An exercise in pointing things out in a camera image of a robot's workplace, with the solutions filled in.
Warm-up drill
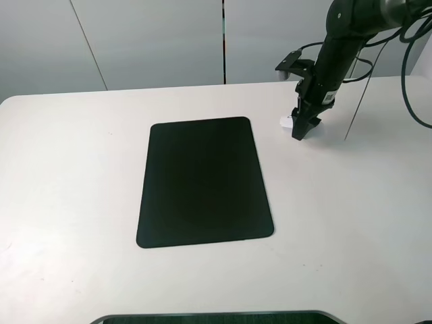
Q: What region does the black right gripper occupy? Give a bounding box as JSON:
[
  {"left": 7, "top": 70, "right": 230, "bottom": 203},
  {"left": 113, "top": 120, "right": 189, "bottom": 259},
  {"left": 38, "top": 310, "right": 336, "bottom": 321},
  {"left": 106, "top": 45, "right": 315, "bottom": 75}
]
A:
[{"left": 291, "top": 63, "right": 342, "bottom": 140}]

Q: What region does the white computer mouse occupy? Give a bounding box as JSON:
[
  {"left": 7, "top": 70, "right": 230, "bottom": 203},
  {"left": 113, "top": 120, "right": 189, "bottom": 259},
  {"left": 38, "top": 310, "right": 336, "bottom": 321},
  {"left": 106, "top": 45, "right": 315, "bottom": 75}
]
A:
[{"left": 279, "top": 115, "right": 314, "bottom": 135}]

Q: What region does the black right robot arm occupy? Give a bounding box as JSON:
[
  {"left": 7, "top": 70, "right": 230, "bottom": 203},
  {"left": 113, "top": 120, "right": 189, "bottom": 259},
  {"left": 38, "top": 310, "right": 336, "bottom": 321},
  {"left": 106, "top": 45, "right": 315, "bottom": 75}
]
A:
[{"left": 287, "top": 1, "right": 431, "bottom": 140}]

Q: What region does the black rectangular mouse pad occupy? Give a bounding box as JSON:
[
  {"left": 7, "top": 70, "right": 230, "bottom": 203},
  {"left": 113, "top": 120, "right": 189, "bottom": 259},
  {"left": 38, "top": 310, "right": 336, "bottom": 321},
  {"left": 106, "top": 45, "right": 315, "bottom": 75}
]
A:
[{"left": 136, "top": 117, "right": 274, "bottom": 248}]

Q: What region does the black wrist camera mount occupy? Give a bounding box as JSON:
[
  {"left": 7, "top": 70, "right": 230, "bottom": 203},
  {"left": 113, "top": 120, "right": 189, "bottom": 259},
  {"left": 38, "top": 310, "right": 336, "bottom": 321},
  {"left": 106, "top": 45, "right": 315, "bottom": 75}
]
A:
[{"left": 275, "top": 49, "right": 315, "bottom": 80}]

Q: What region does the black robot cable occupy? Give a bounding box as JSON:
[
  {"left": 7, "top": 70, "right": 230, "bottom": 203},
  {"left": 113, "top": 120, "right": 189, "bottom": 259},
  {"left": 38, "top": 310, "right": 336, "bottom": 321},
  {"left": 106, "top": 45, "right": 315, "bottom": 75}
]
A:
[{"left": 344, "top": 0, "right": 432, "bottom": 130}]

